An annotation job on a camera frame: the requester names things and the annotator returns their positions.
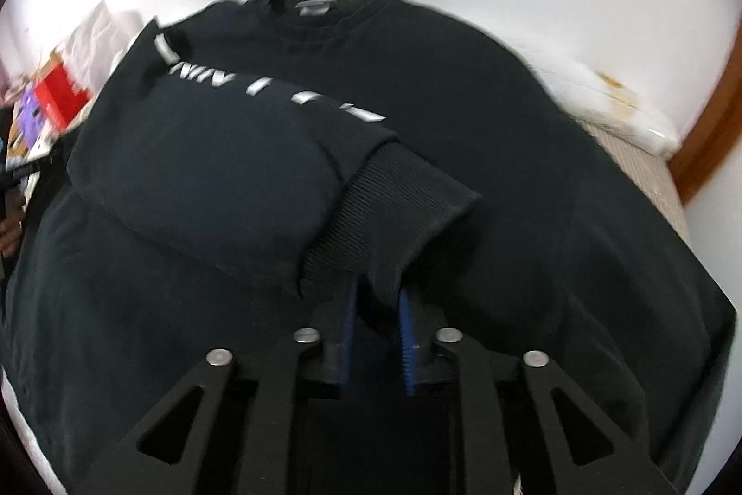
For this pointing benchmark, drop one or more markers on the striped mattress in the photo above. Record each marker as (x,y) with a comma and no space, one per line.
(643,170)

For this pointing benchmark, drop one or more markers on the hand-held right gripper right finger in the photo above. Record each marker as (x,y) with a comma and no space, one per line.
(407,344)

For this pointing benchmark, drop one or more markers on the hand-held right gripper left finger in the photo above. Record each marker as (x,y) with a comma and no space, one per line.
(349,332)

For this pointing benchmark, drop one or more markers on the wooden wall trim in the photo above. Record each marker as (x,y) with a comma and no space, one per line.
(704,141)

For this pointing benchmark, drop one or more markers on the red paper bag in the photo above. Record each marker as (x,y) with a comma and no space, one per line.
(55,95)

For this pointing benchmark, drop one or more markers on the black sweatshirt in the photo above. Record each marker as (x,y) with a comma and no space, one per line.
(464,124)

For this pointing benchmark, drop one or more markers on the white plastic shopping bag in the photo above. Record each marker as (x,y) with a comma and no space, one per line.
(98,37)

